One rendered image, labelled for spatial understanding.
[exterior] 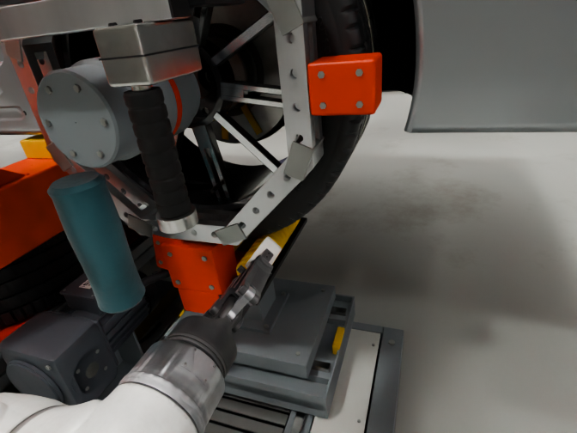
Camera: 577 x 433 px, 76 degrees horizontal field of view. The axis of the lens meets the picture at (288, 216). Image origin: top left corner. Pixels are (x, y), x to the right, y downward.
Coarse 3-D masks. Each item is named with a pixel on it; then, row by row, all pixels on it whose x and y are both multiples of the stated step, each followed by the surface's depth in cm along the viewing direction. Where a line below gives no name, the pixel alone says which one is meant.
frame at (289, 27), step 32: (288, 0) 46; (288, 32) 48; (32, 64) 65; (288, 64) 50; (32, 96) 68; (288, 96) 52; (288, 128) 54; (320, 128) 58; (64, 160) 73; (288, 160) 56; (128, 192) 78; (256, 192) 62; (288, 192) 60; (128, 224) 75; (224, 224) 68; (256, 224) 65
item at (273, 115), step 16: (256, 0) 72; (224, 16) 75; (240, 16) 74; (256, 16) 73; (224, 32) 77; (240, 32) 76; (272, 32) 74; (256, 48) 76; (272, 48) 75; (240, 64) 74; (256, 64) 78; (272, 64) 77; (240, 80) 76; (256, 80) 79; (272, 80) 78; (272, 96) 80; (208, 112) 87; (240, 112) 84; (256, 112) 83; (272, 112) 82; (272, 128) 83
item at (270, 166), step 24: (264, 24) 59; (72, 48) 71; (96, 48) 76; (216, 48) 67; (240, 48) 62; (216, 72) 65; (216, 96) 67; (240, 96) 66; (264, 96) 66; (192, 120) 73; (216, 120) 70; (192, 144) 98; (216, 144) 74; (144, 168) 83; (192, 168) 91; (216, 168) 75; (240, 168) 95; (264, 168) 91; (192, 192) 83; (216, 192) 78; (240, 192) 80
